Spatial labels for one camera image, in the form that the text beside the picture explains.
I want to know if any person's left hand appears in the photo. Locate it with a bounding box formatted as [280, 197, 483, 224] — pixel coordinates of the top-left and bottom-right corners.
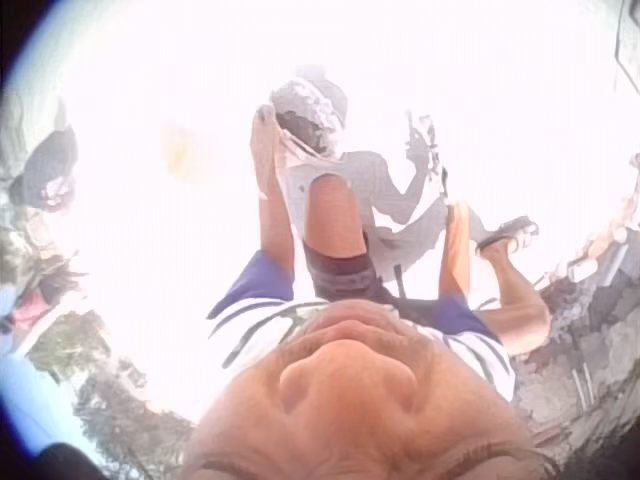
[249, 103, 282, 151]

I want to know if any heap of rubble and stones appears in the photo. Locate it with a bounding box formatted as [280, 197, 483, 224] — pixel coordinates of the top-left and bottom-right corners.
[514, 149, 640, 451]

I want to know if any grey white sack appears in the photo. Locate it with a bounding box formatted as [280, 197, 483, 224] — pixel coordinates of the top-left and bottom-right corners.
[269, 64, 351, 240]

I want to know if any yellow container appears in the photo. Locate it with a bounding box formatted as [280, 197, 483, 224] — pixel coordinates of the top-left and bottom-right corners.
[160, 124, 201, 180]

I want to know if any dark grey bag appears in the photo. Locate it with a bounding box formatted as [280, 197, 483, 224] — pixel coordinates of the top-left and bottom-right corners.
[9, 124, 80, 211]

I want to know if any heap of debris and plants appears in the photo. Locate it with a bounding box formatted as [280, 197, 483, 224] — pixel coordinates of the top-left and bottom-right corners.
[0, 209, 196, 471]

